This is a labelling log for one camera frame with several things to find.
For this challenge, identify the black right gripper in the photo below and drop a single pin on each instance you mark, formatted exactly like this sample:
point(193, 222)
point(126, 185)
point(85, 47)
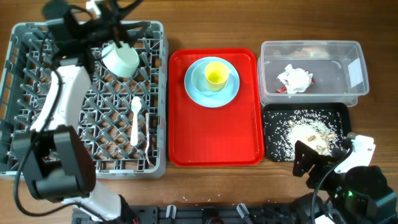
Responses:
point(323, 163)

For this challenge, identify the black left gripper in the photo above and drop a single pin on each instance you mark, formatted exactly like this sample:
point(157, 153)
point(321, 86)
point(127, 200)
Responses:
point(116, 25)

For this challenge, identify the rice and food scraps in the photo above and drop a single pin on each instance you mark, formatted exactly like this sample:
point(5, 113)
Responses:
point(321, 130)

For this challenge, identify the mint green bowl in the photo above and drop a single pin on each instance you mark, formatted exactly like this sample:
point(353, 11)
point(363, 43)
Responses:
point(122, 61)

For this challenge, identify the red snack wrapper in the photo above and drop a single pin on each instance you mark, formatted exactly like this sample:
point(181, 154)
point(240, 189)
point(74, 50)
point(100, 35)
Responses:
point(281, 90)

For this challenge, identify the white plastic spoon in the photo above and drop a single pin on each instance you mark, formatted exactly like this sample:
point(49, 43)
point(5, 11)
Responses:
point(136, 106)

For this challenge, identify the white napkin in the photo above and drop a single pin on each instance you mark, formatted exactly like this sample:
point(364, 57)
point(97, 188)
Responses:
point(295, 79)

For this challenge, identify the white plastic fork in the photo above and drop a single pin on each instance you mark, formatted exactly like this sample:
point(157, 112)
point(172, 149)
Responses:
point(147, 138)

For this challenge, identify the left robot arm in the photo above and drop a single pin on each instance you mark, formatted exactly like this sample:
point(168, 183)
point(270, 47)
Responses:
point(52, 159)

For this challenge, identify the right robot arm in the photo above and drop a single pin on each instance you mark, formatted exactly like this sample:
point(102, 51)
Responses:
point(347, 189)

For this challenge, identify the grey dishwasher rack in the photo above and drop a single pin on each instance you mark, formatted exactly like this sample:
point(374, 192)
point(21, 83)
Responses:
point(105, 119)

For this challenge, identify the black tray bin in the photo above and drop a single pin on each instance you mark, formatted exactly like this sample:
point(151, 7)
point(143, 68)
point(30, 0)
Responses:
point(340, 107)

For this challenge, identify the red plastic tray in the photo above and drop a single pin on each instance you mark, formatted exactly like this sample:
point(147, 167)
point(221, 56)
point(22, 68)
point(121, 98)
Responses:
point(231, 135)

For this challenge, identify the clear plastic bin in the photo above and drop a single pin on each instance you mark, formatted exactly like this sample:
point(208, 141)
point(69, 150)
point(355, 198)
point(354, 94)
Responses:
point(337, 66)

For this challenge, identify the light blue bowl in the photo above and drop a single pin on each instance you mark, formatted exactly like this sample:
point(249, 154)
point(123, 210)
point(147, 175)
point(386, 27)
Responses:
point(199, 80)

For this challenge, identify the light blue plate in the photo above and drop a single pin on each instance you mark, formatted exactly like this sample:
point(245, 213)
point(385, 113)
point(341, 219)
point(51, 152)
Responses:
point(221, 98)

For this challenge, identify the yellow plastic cup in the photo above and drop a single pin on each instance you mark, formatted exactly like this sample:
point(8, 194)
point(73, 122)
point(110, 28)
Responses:
point(216, 74)

